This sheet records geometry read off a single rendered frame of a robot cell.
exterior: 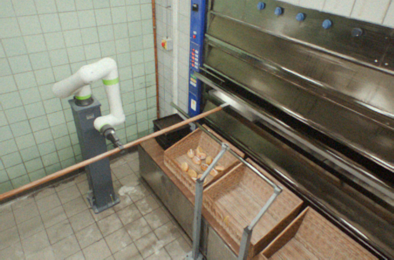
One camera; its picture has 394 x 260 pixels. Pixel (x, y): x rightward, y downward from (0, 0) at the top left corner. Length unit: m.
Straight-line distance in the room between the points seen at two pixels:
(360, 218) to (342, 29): 1.12
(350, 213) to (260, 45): 1.21
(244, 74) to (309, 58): 0.57
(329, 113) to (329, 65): 0.29
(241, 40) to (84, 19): 1.46
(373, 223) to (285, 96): 0.90
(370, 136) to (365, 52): 0.45
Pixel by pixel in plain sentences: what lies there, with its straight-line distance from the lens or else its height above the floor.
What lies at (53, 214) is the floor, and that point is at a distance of 3.41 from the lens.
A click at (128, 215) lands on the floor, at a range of 3.20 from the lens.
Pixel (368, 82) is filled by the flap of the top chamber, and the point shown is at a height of 1.82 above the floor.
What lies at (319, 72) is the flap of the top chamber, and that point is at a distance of 1.88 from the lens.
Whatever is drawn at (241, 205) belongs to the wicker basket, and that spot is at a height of 0.59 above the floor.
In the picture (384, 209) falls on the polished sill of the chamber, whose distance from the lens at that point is 2.03.
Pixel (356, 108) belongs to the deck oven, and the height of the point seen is 1.66.
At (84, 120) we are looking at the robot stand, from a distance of 2.59.
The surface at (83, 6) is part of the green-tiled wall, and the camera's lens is 2.95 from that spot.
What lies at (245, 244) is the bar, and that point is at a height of 0.84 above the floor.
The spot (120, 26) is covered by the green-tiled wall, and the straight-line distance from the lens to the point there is 3.11.
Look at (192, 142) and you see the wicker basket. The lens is 2.87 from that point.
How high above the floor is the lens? 2.49
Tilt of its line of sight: 33 degrees down
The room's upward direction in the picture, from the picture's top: 2 degrees clockwise
